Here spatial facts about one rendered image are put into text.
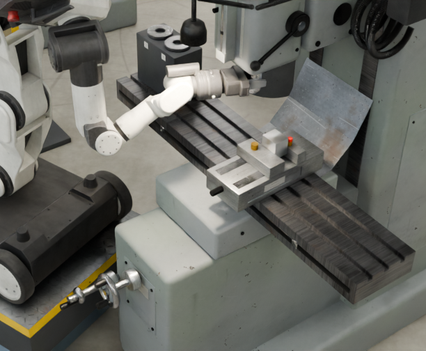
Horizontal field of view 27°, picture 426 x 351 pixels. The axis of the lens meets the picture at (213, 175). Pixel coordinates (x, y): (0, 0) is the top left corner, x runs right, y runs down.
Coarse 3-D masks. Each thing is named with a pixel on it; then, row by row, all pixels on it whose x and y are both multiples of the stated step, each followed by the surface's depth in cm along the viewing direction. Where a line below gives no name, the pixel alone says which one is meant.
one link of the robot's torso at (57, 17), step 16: (0, 0) 236; (16, 0) 229; (32, 0) 230; (48, 0) 231; (64, 0) 232; (80, 0) 234; (96, 0) 238; (0, 16) 243; (16, 16) 239; (32, 16) 238; (48, 16) 233; (64, 16) 236; (80, 16) 237; (96, 16) 240
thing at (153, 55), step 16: (144, 32) 301; (160, 32) 302; (176, 32) 302; (144, 48) 301; (160, 48) 293; (176, 48) 291; (192, 48) 294; (144, 64) 305; (160, 64) 296; (176, 64) 290; (144, 80) 309; (160, 80) 300
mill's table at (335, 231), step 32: (128, 96) 309; (160, 128) 297; (192, 128) 291; (224, 128) 290; (256, 128) 290; (192, 160) 286; (224, 160) 276; (288, 192) 265; (320, 192) 266; (288, 224) 253; (320, 224) 253; (352, 224) 254; (320, 256) 244; (352, 256) 243; (384, 256) 244; (352, 288) 237
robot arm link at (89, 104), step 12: (72, 84) 241; (72, 96) 244; (84, 96) 241; (96, 96) 242; (84, 108) 243; (96, 108) 244; (84, 120) 245; (96, 120) 246; (84, 132) 248; (96, 132) 247; (108, 132) 248; (96, 144) 248; (108, 144) 249; (120, 144) 251
